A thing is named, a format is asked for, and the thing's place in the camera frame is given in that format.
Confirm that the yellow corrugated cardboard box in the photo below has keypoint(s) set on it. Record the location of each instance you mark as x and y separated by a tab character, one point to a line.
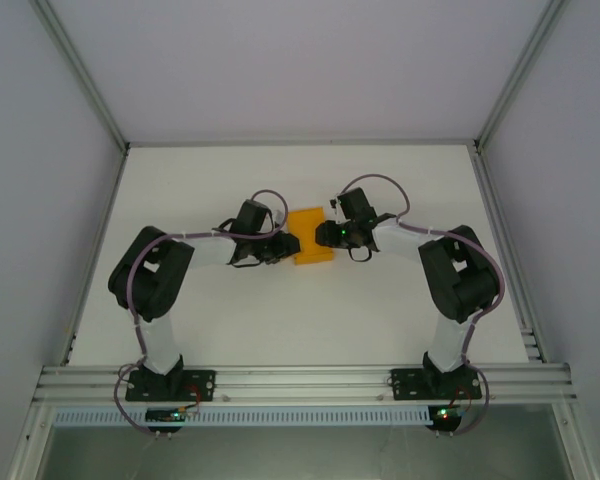
307	222

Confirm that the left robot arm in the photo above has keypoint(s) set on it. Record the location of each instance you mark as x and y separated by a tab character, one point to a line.
155	280

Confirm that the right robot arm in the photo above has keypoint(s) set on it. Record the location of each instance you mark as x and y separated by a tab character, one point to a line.
455	280

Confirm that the wide aluminium mounting rail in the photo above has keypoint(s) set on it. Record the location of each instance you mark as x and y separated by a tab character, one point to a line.
300	384

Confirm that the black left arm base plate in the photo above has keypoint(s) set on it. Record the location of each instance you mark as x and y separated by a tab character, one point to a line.
200	385

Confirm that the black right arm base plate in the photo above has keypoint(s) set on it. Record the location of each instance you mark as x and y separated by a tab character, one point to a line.
405	384

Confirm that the aluminium table side rail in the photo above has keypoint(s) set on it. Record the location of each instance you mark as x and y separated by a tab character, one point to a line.
97	250
510	260

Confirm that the aluminium frame post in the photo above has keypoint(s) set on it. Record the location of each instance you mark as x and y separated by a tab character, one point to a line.
522	72
80	72

